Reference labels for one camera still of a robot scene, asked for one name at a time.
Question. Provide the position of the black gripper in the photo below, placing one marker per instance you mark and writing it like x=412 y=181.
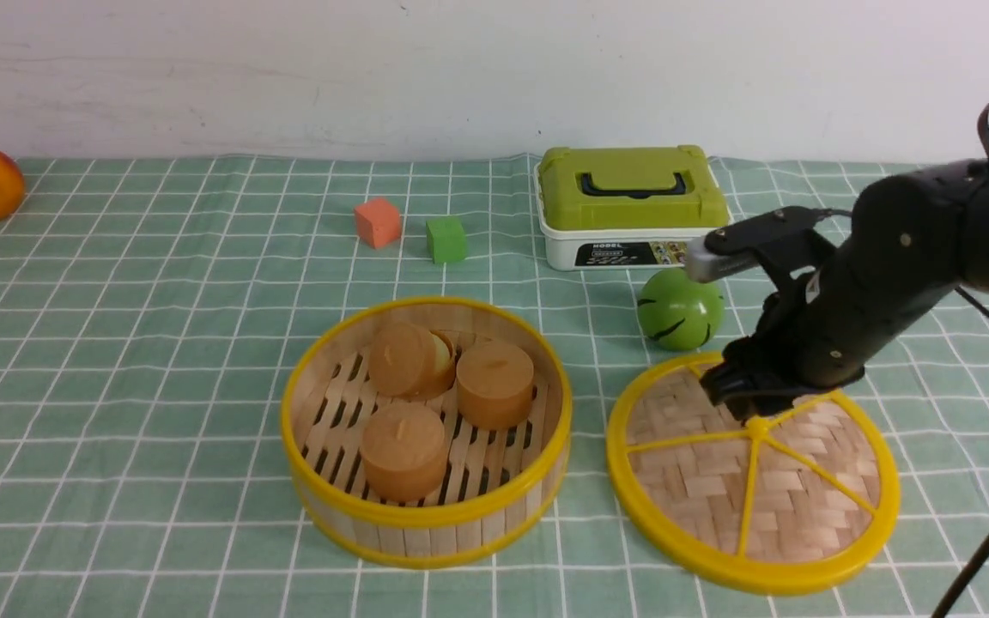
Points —
x=812 y=337

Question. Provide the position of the yellow rimmed woven steamer lid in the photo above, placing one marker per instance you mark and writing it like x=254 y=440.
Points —
x=778 y=506

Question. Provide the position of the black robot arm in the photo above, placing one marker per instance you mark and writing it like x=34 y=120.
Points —
x=915 y=238

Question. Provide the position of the yellow rimmed bamboo steamer basket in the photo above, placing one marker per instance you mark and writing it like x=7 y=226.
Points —
x=496 y=485

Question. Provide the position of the green striped ball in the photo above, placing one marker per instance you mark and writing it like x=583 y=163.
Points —
x=678 y=313

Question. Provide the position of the green lidded white toolbox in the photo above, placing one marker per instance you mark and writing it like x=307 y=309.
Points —
x=625 y=208

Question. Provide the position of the brown bun rear right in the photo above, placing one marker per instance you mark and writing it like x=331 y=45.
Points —
x=494 y=385

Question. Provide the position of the brown bun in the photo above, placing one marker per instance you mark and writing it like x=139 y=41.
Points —
x=494 y=385
x=404 y=451
x=411 y=362

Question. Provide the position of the green foam cube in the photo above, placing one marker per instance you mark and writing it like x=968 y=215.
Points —
x=447 y=240

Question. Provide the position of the brown bun rear left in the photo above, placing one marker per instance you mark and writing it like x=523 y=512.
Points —
x=411 y=362

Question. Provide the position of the brown bun front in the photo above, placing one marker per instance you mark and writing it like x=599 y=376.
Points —
x=404 y=451

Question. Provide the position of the orange foam cube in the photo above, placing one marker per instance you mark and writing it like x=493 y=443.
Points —
x=378 y=223

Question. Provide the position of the green checkered tablecloth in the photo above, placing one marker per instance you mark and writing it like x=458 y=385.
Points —
x=151 y=310

